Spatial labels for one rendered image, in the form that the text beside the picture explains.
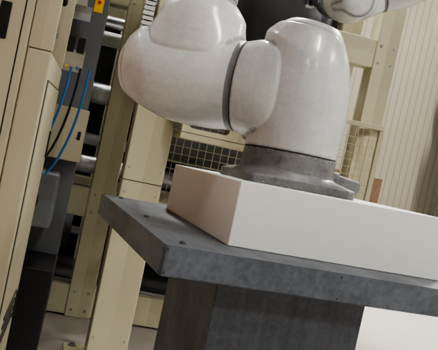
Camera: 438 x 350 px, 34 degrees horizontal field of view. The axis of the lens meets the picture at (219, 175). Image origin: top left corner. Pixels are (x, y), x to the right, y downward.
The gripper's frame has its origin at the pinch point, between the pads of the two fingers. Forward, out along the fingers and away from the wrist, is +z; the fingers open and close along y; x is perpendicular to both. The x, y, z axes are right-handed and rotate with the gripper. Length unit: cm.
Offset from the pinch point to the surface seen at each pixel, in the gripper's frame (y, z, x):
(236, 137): 8.8, 14.8, 44.0
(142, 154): 36, 23, 57
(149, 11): 42, 31, 13
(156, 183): 29, 22, 65
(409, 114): -241, 451, 45
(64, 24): 66, 3, 22
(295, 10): 1.4, 10.8, 2.7
